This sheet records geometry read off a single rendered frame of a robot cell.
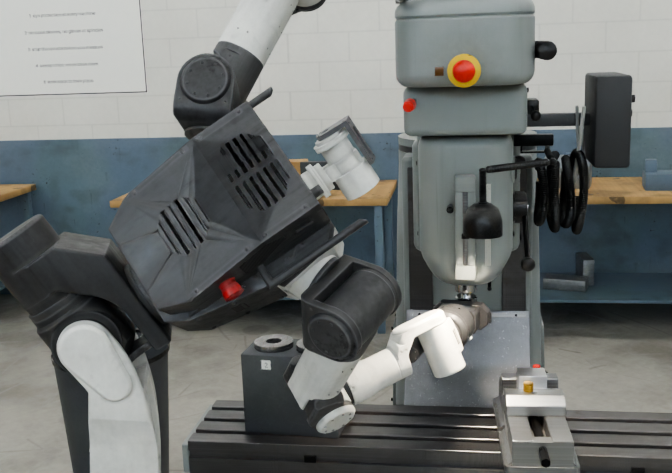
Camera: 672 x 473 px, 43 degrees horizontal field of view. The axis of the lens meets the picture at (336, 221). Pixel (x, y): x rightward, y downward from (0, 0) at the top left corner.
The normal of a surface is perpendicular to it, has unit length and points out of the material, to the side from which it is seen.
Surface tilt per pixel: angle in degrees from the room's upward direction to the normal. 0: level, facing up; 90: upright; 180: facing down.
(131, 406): 90
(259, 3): 63
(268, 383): 90
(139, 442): 115
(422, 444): 0
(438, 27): 90
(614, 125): 90
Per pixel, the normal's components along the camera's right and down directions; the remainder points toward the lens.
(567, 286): -0.41, 0.20
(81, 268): 0.17, 0.18
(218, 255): -0.33, -0.08
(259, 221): -0.12, -0.25
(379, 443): -0.04, -0.98
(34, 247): 0.57, -0.14
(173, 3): -0.15, 0.20
